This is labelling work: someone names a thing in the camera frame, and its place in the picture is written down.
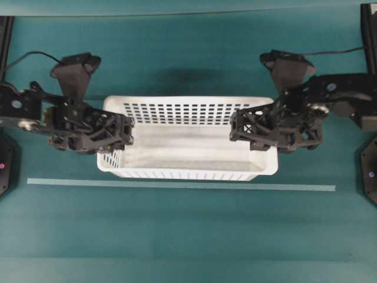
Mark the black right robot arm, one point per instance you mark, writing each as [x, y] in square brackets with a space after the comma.
[346, 95]

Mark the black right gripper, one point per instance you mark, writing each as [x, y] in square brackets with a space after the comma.
[288, 123]

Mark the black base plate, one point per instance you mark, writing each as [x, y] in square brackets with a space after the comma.
[368, 169]
[10, 163]

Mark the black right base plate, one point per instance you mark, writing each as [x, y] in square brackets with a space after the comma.
[368, 169]

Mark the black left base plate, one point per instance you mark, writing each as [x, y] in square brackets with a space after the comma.
[10, 163]

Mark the light tape strip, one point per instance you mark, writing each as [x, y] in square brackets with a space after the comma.
[180, 185]

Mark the black aluminium frame rail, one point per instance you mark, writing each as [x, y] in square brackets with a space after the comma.
[5, 39]

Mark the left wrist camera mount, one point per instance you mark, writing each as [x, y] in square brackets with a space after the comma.
[74, 74]

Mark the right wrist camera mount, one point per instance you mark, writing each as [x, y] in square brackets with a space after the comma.
[286, 69]

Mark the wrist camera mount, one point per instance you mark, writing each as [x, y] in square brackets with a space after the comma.
[74, 74]
[286, 69]

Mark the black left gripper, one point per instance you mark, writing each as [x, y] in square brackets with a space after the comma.
[87, 130]

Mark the white plastic perforated basket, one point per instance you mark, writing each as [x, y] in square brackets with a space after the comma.
[182, 137]

